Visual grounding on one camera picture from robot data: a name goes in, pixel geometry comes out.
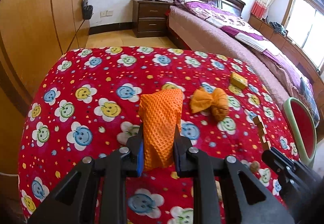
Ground black hanging bag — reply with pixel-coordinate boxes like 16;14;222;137
81;0;94;20

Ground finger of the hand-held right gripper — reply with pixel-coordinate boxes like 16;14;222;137
261;148;288;177

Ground grey bundled clothes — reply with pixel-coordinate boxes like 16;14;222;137
270;22;288;37

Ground bed with pink cover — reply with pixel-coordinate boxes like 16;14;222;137
168;5;321;123

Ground blue plaid cloth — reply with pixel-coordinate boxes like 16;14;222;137
300;77;320;124

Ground red chair with green rim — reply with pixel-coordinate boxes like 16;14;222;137
283;97;318;167

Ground purple patchwork quilt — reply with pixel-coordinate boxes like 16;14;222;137
177;0;312;94

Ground wooden block piece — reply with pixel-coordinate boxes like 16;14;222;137
253;115;271;150

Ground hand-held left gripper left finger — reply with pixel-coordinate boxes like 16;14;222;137
28;125;145;224

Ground low wooden cabinet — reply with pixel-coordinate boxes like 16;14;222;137
248;15;324;104

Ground light wooden wardrobe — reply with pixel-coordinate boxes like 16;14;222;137
0;0;91;176

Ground orange foam net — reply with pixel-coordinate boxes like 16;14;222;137
138;89;183;171

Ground dark wooden nightstand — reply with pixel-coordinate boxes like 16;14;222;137
132;0;173;38

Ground purple pillow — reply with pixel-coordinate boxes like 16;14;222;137
176;0;211;10

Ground orange bow-shaped cloth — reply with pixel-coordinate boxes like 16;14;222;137
190;87;229;121

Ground wooden framed window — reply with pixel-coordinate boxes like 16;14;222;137
282;0;324;74

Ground small gold box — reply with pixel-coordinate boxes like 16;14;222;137
230;73;248;90

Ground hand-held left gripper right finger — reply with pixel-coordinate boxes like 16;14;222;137
174;135;294;224

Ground red smiley flower blanket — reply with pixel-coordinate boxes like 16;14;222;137
18;46;300;224

